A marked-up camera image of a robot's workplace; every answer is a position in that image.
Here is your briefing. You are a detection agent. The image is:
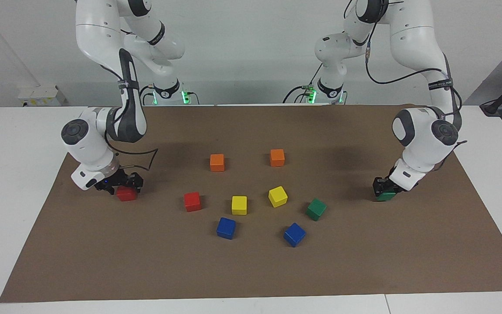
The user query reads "red wooden cube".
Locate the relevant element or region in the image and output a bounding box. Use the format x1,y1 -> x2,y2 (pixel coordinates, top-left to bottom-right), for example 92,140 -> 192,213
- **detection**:
116,186 -> 138,202
183,192 -> 202,212

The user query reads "blue wooden cube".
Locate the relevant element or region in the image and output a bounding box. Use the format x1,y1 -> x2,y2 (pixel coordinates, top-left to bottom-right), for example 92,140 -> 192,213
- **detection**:
216,217 -> 237,240
283,222 -> 306,248

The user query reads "yellow wooden cube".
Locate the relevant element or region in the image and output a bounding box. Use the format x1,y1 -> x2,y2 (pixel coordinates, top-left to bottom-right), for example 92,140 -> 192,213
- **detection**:
231,196 -> 248,215
268,186 -> 288,208

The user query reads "white box yellow label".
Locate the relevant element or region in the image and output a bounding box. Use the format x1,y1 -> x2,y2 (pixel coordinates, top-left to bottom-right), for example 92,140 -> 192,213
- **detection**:
18,85 -> 66,107

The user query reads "brown paper table mat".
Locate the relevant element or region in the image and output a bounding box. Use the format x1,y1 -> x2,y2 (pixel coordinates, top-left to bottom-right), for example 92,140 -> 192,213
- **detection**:
0,104 -> 502,304

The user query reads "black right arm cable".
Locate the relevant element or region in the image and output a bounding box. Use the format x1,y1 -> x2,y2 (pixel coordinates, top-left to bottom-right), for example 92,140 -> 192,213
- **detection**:
103,65 -> 160,171

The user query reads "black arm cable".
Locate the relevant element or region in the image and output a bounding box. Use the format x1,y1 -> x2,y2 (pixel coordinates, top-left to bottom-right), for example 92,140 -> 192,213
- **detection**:
103,65 -> 160,171
344,0 -> 467,144

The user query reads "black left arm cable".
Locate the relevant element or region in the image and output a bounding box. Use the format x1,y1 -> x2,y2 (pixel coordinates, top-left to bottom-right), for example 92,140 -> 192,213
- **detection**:
344,0 -> 467,144

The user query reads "black base power cable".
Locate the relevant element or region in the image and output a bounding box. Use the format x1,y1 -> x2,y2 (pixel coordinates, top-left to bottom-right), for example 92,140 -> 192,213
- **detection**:
283,63 -> 323,104

